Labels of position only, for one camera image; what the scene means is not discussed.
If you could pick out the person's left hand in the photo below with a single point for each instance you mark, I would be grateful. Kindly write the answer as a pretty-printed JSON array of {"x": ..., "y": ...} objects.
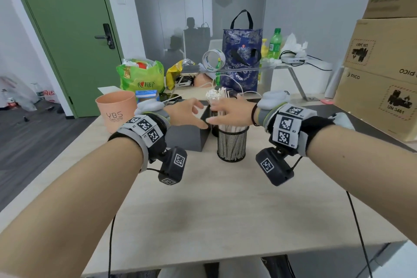
[{"x": 184, "y": 113}]

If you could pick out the person's right hand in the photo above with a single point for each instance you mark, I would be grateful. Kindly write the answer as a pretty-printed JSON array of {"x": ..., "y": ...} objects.
[{"x": 233, "y": 111}]

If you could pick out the black mesh cup front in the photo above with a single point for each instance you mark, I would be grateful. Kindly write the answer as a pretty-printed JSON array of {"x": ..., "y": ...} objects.
[{"x": 215, "y": 129}]

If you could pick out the black mesh cup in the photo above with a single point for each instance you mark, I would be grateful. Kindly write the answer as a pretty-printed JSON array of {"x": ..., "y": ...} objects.
[
  {"x": 232, "y": 150},
  {"x": 215, "y": 129}
]

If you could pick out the dark grey box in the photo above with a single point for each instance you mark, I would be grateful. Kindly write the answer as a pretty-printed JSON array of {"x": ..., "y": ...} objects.
[{"x": 190, "y": 139}]

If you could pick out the person's left forearm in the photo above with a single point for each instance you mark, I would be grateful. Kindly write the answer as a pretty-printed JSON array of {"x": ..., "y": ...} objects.
[{"x": 71, "y": 203}]

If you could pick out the blue tissue box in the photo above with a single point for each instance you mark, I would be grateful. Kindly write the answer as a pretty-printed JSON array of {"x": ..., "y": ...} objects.
[{"x": 147, "y": 94}]

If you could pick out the large brown cardboard box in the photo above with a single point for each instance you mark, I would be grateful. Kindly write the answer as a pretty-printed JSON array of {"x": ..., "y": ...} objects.
[
  {"x": 374, "y": 98},
  {"x": 384, "y": 46}
]

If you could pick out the person's right leg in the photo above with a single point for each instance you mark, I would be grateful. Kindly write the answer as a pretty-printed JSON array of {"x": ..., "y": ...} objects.
[{"x": 241, "y": 268}]

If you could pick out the person's leg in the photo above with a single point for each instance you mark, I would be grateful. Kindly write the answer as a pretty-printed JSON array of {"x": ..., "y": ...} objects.
[
  {"x": 241, "y": 268},
  {"x": 182, "y": 271}
]

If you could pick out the person's left leg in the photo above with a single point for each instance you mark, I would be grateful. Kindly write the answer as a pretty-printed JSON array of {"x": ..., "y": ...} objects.
[{"x": 182, "y": 271}]

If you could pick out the white power bank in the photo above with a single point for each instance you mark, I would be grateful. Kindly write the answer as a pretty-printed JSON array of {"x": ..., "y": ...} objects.
[{"x": 182, "y": 83}]

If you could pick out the white wrist tracker puck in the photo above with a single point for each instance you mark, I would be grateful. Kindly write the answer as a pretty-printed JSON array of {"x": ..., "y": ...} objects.
[
  {"x": 273, "y": 98},
  {"x": 148, "y": 105}
]

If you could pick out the beige round pouch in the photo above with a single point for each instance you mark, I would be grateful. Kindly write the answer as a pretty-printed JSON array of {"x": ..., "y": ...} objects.
[{"x": 203, "y": 80}]

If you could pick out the yellow snack bag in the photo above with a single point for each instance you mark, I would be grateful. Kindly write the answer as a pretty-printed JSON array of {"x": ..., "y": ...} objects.
[{"x": 172, "y": 75}]

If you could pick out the black wrist band marker plates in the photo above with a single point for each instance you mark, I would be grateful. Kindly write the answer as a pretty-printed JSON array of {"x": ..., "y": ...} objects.
[
  {"x": 143, "y": 128},
  {"x": 290, "y": 126}
]

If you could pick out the grey smartphone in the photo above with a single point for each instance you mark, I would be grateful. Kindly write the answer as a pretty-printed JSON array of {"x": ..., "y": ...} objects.
[{"x": 190, "y": 68}]

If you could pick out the small green bottle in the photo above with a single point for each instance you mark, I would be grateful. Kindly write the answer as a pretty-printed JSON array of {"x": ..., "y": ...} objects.
[{"x": 217, "y": 66}]

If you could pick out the blue patterned tote bag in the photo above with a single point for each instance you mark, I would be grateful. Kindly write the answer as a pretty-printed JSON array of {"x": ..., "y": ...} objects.
[{"x": 242, "y": 59}]

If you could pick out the clear tape roll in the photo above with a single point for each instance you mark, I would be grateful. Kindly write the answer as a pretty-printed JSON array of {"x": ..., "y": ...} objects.
[{"x": 221, "y": 58}]

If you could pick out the green plastic bag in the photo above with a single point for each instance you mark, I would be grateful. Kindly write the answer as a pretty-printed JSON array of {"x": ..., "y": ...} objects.
[{"x": 140, "y": 79}]

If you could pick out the white crumpled tissue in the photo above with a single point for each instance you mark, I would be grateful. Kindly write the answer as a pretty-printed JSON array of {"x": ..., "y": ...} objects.
[{"x": 272, "y": 60}]

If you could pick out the pink plastic bin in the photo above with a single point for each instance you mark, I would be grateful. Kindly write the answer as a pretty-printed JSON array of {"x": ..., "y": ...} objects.
[{"x": 114, "y": 108}]

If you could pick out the yellow packet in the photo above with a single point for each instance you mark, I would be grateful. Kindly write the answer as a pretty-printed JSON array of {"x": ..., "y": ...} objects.
[{"x": 264, "y": 48}]

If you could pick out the clear acrylic desk riser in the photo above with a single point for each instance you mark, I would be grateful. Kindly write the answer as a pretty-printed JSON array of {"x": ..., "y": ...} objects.
[{"x": 299, "y": 82}]

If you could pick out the white paper sheet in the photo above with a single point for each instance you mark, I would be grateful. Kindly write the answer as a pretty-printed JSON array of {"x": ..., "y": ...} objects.
[{"x": 109, "y": 89}]

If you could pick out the green soda bottle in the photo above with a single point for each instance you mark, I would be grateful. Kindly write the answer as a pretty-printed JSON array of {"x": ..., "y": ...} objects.
[{"x": 275, "y": 45}]

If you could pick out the white power hub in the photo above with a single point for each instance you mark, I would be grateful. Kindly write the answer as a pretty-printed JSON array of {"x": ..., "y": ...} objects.
[{"x": 293, "y": 59}]

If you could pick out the white low cabinet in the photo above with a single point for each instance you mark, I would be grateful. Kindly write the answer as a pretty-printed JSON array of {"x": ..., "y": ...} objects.
[{"x": 316, "y": 75}]

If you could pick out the white crumpled plastic bag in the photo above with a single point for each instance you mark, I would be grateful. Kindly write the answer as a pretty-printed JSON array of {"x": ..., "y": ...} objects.
[{"x": 293, "y": 43}]

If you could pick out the pink lid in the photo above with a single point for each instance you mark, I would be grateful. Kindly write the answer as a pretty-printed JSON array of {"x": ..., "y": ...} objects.
[{"x": 326, "y": 102}]

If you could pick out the white game controller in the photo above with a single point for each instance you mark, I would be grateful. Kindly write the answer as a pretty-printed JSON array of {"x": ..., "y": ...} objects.
[{"x": 343, "y": 119}]

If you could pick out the black desk mat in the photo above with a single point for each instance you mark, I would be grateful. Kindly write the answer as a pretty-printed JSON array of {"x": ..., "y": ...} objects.
[{"x": 365, "y": 118}]

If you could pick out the white bag red print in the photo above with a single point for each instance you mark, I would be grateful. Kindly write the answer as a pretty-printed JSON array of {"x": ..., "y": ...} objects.
[{"x": 52, "y": 96}]

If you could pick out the green door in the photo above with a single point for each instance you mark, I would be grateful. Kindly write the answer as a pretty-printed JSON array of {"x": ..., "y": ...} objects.
[{"x": 65, "y": 27}]

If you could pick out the clear water bottle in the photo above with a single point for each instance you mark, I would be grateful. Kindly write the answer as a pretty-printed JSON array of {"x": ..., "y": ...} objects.
[{"x": 37, "y": 90}]

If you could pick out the translucent plastic bag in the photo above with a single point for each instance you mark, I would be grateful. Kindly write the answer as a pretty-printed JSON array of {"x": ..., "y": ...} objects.
[{"x": 19, "y": 92}]

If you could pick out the bottle with red label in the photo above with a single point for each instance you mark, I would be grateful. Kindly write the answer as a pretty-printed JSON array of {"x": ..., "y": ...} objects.
[{"x": 10, "y": 102}]

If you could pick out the pale pink sleeve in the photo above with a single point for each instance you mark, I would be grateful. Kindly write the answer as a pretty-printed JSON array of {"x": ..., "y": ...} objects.
[{"x": 9, "y": 276}]

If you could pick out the dark grey wrist camera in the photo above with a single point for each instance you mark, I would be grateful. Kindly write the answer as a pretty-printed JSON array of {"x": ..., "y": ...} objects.
[
  {"x": 275, "y": 170},
  {"x": 172, "y": 167}
]

